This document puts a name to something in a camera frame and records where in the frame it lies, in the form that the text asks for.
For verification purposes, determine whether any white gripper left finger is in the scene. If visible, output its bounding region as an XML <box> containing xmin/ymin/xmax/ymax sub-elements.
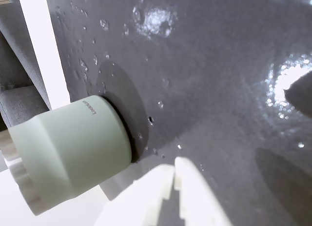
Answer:
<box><xmin>94</xmin><ymin>163</ymin><xmax>176</xmax><ymax>226</ymax></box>

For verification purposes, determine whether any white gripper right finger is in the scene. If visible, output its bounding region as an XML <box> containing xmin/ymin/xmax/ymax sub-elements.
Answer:
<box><xmin>174</xmin><ymin>156</ymin><xmax>233</xmax><ymax>226</ymax></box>

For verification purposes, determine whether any pale green steel cup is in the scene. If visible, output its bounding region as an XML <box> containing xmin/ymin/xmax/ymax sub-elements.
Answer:
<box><xmin>7</xmin><ymin>94</ymin><xmax>134</xmax><ymax>216</ymax></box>

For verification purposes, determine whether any black table mat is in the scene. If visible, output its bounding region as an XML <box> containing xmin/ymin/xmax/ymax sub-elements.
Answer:
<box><xmin>45</xmin><ymin>0</ymin><xmax>312</xmax><ymax>226</ymax></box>

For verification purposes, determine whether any grey fabric sofa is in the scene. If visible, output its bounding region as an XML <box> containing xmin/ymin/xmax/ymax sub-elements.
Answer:
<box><xmin>0</xmin><ymin>0</ymin><xmax>52</xmax><ymax>132</ymax></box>

